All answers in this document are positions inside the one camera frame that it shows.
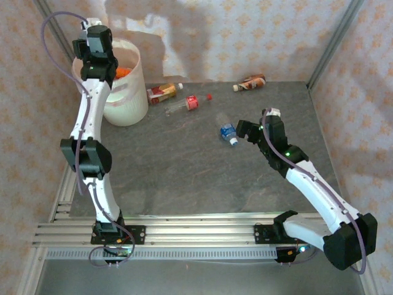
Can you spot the blue label water bottle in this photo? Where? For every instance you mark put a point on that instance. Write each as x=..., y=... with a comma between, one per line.
x=227, y=131

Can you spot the bright orange label bottle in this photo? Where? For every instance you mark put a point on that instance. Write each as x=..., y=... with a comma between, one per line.
x=122, y=72

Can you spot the clear bottle red label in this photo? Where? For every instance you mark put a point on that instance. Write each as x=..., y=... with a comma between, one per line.
x=192, y=103

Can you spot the white plastic bin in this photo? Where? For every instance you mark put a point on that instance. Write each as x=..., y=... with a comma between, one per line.
x=129, y=113

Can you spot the red yellow label tea bottle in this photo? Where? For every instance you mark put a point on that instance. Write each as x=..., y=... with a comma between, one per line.
x=161, y=92

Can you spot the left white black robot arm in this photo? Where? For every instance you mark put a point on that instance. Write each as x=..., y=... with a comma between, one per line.
x=89, y=113

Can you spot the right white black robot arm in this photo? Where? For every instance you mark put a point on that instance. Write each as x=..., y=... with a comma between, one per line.
x=316, y=187

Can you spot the crushed brown label bottle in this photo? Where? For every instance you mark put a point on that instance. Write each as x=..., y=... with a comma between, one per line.
x=251, y=82

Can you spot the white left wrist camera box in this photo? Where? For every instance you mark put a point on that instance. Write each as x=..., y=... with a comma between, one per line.
x=92, y=22

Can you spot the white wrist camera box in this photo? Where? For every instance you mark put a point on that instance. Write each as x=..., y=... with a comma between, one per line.
x=273, y=112
x=92, y=22

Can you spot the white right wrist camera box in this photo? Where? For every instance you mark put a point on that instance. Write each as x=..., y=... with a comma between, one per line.
x=273, y=112

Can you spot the aluminium frame post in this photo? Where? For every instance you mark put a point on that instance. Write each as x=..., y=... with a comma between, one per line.
x=50, y=21
x=370, y=287
x=334, y=43
x=30, y=270

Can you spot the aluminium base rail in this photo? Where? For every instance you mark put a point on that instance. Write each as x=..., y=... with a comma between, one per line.
x=199, y=230

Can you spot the aluminium lower frame post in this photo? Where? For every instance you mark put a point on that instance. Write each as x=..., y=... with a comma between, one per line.
x=30, y=270
x=370, y=287

